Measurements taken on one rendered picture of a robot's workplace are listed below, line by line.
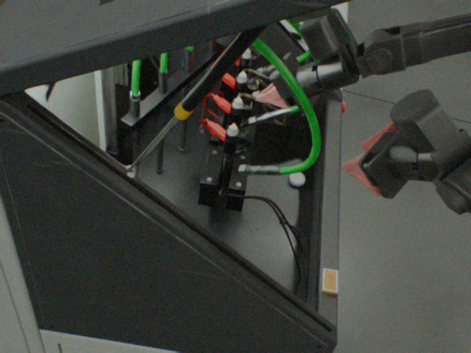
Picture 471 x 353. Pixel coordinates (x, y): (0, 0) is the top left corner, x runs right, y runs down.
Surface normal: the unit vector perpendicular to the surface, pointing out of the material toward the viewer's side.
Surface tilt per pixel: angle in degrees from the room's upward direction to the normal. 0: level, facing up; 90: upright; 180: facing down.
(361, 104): 0
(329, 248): 0
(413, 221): 0
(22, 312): 90
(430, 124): 54
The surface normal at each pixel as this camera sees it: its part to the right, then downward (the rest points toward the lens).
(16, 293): -0.13, 0.76
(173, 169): 0.11, -0.62
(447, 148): 0.22, 0.33
